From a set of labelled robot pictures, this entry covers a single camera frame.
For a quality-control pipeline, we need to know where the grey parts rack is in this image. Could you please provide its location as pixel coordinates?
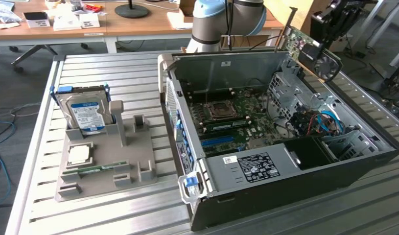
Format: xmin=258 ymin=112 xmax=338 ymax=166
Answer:
xmin=53 ymin=100 xmax=158 ymax=203

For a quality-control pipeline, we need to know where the green RAM stick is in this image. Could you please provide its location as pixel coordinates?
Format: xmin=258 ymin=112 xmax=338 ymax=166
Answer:
xmin=206 ymin=119 xmax=247 ymax=132
xmin=61 ymin=161 xmax=128 ymax=175

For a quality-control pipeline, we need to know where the white table frame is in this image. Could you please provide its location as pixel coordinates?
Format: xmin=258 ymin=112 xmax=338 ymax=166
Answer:
xmin=365 ymin=0 xmax=399 ymax=68

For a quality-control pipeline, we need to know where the silver CPU chip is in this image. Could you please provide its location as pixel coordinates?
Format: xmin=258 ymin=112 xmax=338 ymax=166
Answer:
xmin=67 ymin=144 xmax=91 ymax=165

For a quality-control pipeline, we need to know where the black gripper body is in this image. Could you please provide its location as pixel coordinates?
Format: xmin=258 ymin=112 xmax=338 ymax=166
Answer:
xmin=330 ymin=0 xmax=379 ymax=11

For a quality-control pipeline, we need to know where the black round lamp base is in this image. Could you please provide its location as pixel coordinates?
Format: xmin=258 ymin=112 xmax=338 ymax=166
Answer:
xmin=114 ymin=0 xmax=151 ymax=19

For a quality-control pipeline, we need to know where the grey floor cable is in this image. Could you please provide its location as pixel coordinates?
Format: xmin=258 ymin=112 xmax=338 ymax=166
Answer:
xmin=0 ymin=102 xmax=40 ymax=118

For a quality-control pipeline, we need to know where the black open PC case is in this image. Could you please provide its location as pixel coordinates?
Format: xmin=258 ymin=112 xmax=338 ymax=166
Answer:
xmin=156 ymin=44 xmax=399 ymax=232

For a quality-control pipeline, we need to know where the blue expansion slot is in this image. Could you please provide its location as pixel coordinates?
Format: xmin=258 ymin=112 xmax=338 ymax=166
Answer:
xmin=200 ymin=135 xmax=235 ymax=147

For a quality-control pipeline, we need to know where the black chair base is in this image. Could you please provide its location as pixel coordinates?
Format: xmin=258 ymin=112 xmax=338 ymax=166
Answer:
xmin=8 ymin=43 xmax=91 ymax=73

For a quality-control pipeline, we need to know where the grey power supply unit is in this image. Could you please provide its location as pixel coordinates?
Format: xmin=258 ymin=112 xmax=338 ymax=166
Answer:
xmin=199 ymin=143 xmax=300 ymax=193

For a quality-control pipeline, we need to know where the white box black lid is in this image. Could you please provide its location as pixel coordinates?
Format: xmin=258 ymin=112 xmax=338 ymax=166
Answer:
xmin=24 ymin=11 xmax=52 ymax=28

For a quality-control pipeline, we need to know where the green graphics card black cooler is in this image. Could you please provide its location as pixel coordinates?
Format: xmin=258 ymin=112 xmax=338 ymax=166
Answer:
xmin=275 ymin=6 xmax=344 ymax=82

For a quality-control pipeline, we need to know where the blue wire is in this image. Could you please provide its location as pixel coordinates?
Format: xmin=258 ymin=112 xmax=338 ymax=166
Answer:
xmin=319 ymin=110 xmax=346 ymax=134

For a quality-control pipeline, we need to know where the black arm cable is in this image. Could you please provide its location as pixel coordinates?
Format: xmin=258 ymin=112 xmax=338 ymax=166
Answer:
xmin=227 ymin=0 xmax=235 ymax=51

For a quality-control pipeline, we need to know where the wooden cabinet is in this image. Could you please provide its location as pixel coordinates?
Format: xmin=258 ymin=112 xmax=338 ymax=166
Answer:
xmin=260 ymin=0 xmax=366 ymax=58

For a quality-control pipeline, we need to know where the small white box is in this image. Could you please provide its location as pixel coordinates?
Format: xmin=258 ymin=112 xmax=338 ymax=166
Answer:
xmin=79 ymin=12 xmax=100 ymax=29

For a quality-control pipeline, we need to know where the metal CPU socket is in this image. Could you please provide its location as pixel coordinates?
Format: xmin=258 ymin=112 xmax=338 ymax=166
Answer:
xmin=204 ymin=100 xmax=236 ymax=121

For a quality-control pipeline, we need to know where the silver disk bay cage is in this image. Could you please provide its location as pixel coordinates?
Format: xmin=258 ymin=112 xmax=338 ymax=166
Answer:
xmin=267 ymin=72 xmax=320 ymax=118

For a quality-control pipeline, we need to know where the black cable behind case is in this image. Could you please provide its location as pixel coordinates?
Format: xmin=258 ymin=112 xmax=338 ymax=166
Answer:
xmin=247 ymin=35 xmax=284 ymax=51

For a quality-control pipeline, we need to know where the white paper stack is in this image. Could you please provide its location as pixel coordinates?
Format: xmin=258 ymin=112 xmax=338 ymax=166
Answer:
xmin=166 ymin=11 xmax=194 ymax=30

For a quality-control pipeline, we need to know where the red wire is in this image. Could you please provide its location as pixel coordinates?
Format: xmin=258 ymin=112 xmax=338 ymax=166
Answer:
xmin=308 ymin=114 xmax=320 ymax=135

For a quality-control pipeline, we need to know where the blue floor cable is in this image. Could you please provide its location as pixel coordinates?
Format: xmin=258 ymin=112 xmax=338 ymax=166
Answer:
xmin=0 ymin=117 xmax=16 ymax=211

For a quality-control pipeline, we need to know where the clear plastic bag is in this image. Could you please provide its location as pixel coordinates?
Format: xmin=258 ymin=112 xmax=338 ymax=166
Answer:
xmin=0 ymin=6 xmax=24 ymax=24

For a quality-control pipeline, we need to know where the green motherboard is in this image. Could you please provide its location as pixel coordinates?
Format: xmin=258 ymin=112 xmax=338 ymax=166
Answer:
xmin=186 ymin=88 xmax=284 ymax=157

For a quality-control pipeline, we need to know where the hard disk blue caddy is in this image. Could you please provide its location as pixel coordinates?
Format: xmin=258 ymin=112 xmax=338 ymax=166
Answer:
xmin=49 ymin=84 xmax=111 ymax=135

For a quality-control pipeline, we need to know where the large white box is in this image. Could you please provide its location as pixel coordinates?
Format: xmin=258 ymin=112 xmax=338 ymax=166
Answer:
xmin=52 ymin=11 xmax=83 ymax=32

